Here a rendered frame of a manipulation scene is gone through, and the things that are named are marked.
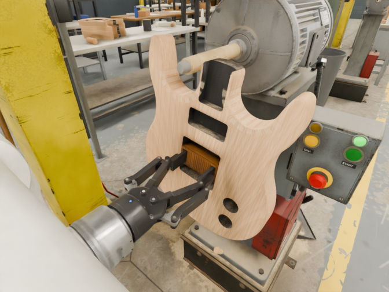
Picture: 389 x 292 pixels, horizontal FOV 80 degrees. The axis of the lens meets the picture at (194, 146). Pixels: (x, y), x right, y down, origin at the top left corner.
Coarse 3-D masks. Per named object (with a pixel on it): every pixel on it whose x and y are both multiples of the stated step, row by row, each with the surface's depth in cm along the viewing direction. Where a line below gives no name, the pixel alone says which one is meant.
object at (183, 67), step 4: (184, 60) 44; (180, 64) 43; (184, 64) 43; (188, 64) 44; (180, 68) 44; (184, 68) 43; (188, 68) 44; (180, 72) 44; (184, 72) 44; (188, 72) 45
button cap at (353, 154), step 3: (348, 150) 52; (351, 150) 51; (354, 150) 51; (357, 150) 51; (348, 153) 52; (351, 153) 52; (354, 153) 51; (357, 153) 51; (360, 153) 50; (348, 156) 52; (351, 156) 52; (354, 156) 51; (357, 156) 51; (360, 156) 51; (351, 159) 52; (354, 159) 52; (357, 159) 51
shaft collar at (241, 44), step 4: (236, 40) 56; (240, 40) 56; (228, 44) 57; (240, 44) 55; (244, 44) 56; (240, 48) 55; (244, 48) 56; (240, 52) 56; (244, 52) 56; (240, 56) 56
